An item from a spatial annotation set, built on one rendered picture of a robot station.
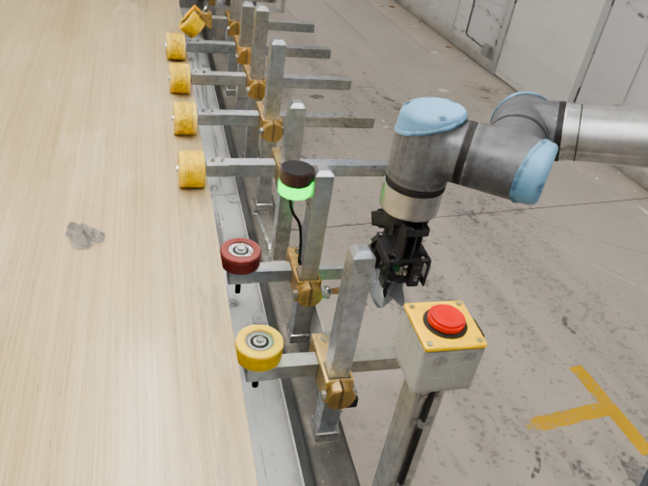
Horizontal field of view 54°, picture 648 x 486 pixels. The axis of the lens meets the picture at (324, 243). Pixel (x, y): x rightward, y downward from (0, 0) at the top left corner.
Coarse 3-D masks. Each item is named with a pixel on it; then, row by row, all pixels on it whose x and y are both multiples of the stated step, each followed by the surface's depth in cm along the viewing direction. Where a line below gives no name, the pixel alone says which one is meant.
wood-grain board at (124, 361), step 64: (0, 0) 221; (64, 0) 230; (128, 0) 240; (0, 64) 180; (64, 64) 186; (128, 64) 192; (0, 128) 151; (64, 128) 155; (128, 128) 160; (0, 192) 130; (64, 192) 133; (128, 192) 137; (192, 192) 140; (0, 256) 115; (64, 256) 117; (128, 256) 119; (192, 256) 122; (0, 320) 102; (64, 320) 104; (128, 320) 106; (192, 320) 108; (0, 384) 92; (64, 384) 94; (128, 384) 96; (192, 384) 97; (0, 448) 84; (64, 448) 85; (128, 448) 87; (192, 448) 88
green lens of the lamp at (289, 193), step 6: (282, 186) 112; (282, 192) 113; (288, 192) 112; (294, 192) 111; (300, 192) 112; (306, 192) 112; (288, 198) 112; (294, 198) 112; (300, 198) 112; (306, 198) 113
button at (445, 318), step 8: (432, 312) 67; (440, 312) 67; (448, 312) 67; (456, 312) 68; (432, 320) 66; (440, 320) 66; (448, 320) 66; (456, 320) 67; (464, 320) 67; (440, 328) 66; (448, 328) 66; (456, 328) 66
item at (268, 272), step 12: (264, 264) 129; (276, 264) 130; (288, 264) 131; (324, 264) 132; (336, 264) 133; (228, 276) 127; (240, 276) 127; (252, 276) 127; (264, 276) 128; (276, 276) 129; (288, 276) 130; (324, 276) 132; (336, 276) 133
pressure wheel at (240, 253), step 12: (228, 240) 127; (240, 240) 127; (252, 240) 128; (228, 252) 124; (240, 252) 124; (252, 252) 125; (228, 264) 123; (240, 264) 122; (252, 264) 123; (240, 288) 131
